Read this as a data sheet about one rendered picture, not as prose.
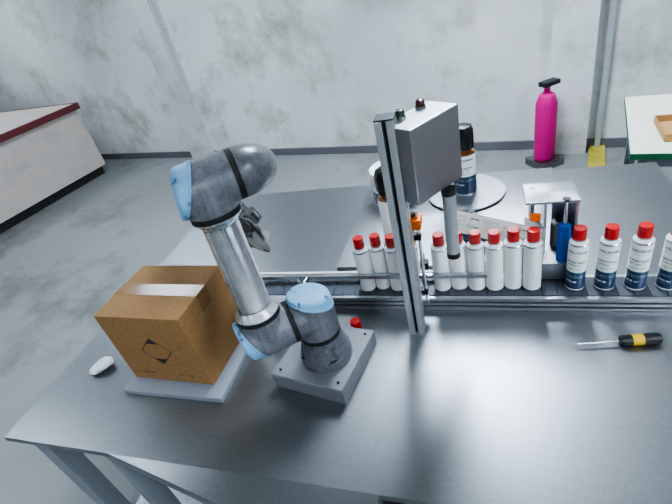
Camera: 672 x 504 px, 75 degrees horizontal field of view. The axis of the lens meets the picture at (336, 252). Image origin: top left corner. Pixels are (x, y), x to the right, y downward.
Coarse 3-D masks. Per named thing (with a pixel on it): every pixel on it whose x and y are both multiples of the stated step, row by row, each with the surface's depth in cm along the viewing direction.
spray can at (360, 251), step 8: (360, 240) 136; (360, 248) 138; (360, 256) 138; (368, 256) 140; (360, 264) 140; (368, 264) 141; (360, 272) 142; (368, 272) 142; (360, 280) 145; (368, 280) 144; (368, 288) 146
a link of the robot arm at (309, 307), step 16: (304, 288) 118; (320, 288) 117; (288, 304) 114; (304, 304) 112; (320, 304) 112; (304, 320) 113; (320, 320) 114; (336, 320) 119; (304, 336) 115; (320, 336) 117
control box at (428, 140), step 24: (408, 120) 100; (432, 120) 98; (456, 120) 104; (408, 144) 97; (432, 144) 101; (456, 144) 107; (408, 168) 101; (432, 168) 104; (456, 168) 110; (408, 192) 105; (432, 192) 107
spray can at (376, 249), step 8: (376, 240) 136; (368, 248) 139; (376, 248) 137; (376, 256) 138; (384, 256) 139; (376, 264) 140; (384, 264) 140; (376, 272) 142; (384, 272) 142; (376, 280) 145; (384, 280) 143; (384, 288) 145
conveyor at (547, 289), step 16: (272, 288) 160; (288, 288) 158; (336, 288) 152; (352, 288) 150; (432, 288) 141; (544, 288) 131; (560, 288) 129; (592, 288) 127; (624, 288) 124; (656, 288) 121
